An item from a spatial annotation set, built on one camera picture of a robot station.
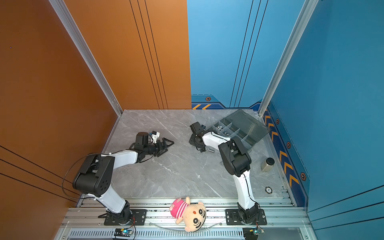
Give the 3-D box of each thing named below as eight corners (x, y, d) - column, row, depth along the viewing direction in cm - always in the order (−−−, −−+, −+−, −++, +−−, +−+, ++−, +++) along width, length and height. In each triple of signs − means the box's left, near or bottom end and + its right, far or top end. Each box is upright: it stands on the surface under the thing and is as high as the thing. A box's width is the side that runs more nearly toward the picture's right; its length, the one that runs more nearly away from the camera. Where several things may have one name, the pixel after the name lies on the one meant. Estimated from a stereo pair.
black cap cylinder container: (261, 172, 90) (267, 164, 82) (259, 165, 93) (265, 157, 85) (269, 172, 90) (276, 164, 82) (266, 165, 93) (273, 157, 85)
